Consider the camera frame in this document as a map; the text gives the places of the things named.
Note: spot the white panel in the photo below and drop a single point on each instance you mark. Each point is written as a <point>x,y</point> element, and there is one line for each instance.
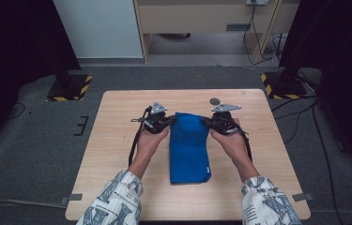
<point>101,28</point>

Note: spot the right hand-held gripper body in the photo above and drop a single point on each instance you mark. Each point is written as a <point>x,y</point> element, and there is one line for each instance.
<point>223,120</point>

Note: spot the dark curtain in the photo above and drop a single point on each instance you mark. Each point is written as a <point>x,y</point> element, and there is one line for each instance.
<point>14,47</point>
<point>345,62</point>

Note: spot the light wooden cabinet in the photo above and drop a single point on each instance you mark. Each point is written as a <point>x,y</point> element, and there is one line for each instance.
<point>195,17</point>

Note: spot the black striped stand base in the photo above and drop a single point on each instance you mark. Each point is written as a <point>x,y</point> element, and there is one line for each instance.
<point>284,87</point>
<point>70,89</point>

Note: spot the white power strip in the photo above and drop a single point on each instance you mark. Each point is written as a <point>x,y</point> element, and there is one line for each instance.
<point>257,2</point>

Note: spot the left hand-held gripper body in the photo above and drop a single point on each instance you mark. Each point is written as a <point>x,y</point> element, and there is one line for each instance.
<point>156,120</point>

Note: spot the person's left hand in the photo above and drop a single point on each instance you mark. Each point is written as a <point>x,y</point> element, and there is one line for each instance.
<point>148,143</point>

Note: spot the grey tape strip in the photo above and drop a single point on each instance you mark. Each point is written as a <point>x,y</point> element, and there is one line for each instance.
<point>302,197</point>
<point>72,198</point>

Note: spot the grey round table grommet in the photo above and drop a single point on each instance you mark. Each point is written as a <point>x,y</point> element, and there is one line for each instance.
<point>214,101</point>

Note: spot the person's right hand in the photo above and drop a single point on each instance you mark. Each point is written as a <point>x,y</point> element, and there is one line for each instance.
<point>233,146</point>

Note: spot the blue cloth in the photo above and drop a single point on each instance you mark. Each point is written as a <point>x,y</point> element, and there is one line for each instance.
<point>189,150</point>

